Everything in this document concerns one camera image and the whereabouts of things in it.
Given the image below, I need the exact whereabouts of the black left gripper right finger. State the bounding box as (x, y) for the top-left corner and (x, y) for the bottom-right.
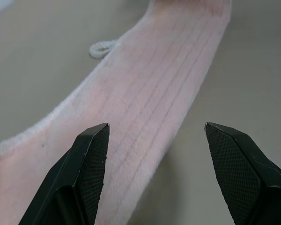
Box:
(204, 122), (281, 225)

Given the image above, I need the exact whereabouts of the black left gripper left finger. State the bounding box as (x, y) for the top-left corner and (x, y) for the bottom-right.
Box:
(18, 123), (110, 225)

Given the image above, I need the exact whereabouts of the pink striped towel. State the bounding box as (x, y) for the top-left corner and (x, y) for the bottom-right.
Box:
(0, 0), (232, 225)

